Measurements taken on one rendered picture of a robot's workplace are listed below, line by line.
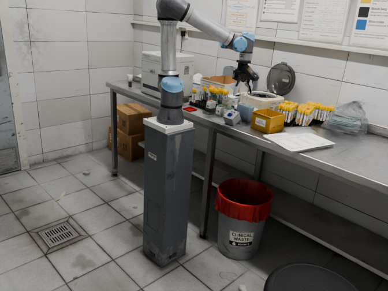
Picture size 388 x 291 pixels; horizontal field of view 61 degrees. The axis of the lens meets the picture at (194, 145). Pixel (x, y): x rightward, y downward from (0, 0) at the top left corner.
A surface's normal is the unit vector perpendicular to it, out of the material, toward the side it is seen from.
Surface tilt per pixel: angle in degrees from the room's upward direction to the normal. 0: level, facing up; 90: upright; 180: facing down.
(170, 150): 90
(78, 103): 90
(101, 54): 90
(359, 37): 94
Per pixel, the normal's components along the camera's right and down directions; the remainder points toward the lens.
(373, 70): -0.72, 0.22
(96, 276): 0.07, -0.92
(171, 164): 0.69, 0.32
